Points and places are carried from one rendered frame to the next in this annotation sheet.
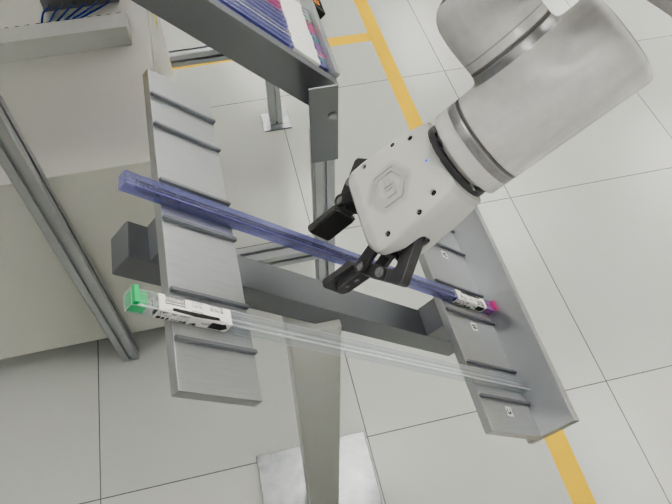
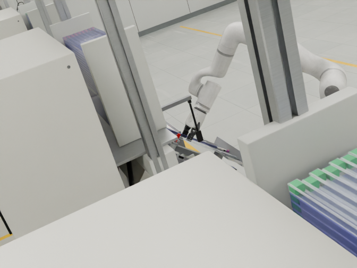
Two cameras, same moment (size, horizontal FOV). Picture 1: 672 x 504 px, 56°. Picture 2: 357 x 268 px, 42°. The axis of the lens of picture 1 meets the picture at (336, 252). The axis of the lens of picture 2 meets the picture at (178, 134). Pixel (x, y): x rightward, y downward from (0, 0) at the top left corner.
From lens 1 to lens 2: 195 cm
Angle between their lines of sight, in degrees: 30
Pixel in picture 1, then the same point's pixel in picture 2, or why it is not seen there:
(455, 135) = (197, 104)
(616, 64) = (213, 85)
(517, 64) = (201, 91)
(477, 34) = (194, 89)
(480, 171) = (202, 108)
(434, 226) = (200, 119)
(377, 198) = (189, 120)
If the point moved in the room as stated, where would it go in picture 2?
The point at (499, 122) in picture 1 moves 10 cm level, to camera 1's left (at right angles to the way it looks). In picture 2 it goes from (202, 99) to (184, 105)
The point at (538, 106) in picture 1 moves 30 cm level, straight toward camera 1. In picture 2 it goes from (206, 95) to (196, 120)
